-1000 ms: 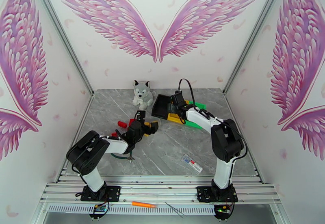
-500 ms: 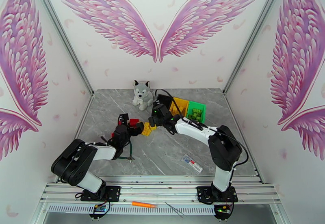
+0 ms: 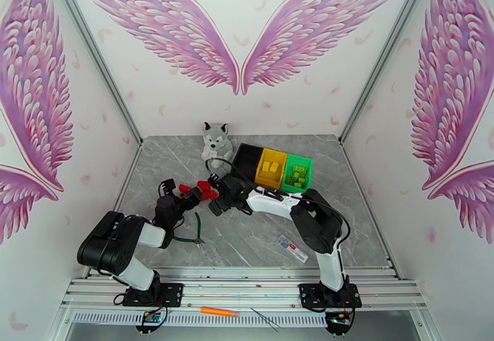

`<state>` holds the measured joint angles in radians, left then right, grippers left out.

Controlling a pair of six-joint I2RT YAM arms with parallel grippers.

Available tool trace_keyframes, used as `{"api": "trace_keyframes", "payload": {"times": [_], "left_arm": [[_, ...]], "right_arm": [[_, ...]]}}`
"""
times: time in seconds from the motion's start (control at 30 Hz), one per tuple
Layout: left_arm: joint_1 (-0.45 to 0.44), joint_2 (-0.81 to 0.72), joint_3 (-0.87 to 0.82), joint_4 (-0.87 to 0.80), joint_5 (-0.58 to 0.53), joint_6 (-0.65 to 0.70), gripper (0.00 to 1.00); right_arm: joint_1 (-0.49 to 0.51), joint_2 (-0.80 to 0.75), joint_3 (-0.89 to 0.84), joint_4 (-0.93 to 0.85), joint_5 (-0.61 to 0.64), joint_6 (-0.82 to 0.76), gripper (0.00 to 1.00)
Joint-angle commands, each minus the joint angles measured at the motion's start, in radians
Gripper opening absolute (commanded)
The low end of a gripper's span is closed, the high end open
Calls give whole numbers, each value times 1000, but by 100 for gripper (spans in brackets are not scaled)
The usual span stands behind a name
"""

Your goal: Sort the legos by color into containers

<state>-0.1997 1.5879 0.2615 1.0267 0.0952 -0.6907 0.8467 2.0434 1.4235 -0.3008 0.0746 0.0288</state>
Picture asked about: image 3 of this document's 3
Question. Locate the metal tweezers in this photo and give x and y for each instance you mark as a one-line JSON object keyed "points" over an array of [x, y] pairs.
{"points": [[266, 320]]}

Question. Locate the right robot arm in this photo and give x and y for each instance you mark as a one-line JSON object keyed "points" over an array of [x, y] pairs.
{"points": [[330, 266]]}

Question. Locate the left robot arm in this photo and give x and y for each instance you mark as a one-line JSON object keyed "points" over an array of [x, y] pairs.
{"points": [[137, 274]]}

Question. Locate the orange pen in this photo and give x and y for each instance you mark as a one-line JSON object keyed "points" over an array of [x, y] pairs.
{"points": [[218, 311]]}

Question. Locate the grey husky plush toy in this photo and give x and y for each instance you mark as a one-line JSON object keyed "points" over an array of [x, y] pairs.
{"points": [[216, 147]]}

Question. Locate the yellow square lego brick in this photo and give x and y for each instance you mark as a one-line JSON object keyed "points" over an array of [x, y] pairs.
{"points": [[275, 167], [266, 166]]}

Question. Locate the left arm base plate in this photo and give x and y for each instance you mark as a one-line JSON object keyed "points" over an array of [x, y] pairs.
{"points": [[169, 295]]}

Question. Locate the red curved lego brick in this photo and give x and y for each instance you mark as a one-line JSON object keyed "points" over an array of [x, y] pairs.
{"points": [[196, 194]]}

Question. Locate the aluminium rail platform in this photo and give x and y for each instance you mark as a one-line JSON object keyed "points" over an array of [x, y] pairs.
{"points": [[239, 282]]}

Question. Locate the small circuit board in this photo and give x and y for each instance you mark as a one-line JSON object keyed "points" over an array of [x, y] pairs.
{"points": [[151, 318], [340, 318]]}

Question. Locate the green plastic bin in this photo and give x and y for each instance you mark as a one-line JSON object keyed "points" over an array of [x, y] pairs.
{"points": [[297, 193]]}

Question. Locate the aluminium corner post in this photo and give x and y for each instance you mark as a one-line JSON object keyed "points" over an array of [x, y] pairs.
{"points": [[390, 54], [92, 54]]}

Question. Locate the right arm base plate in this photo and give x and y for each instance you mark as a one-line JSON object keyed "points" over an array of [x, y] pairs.
{"points": [[308, 295]]}

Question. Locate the red small lego brick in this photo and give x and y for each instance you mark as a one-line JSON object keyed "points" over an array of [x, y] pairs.
{"points": [[211, 194], [185, 188]]}

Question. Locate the yellow plastic bin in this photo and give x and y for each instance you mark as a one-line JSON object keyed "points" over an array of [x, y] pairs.
{"points": [[270, 175]]}

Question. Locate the clear plastic packet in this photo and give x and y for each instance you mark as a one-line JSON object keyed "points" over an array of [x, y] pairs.
{"points": [[293, 248]]}

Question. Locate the black plastic bin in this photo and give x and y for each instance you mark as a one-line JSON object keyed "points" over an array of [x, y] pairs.
{"points": [[245, 162]]}

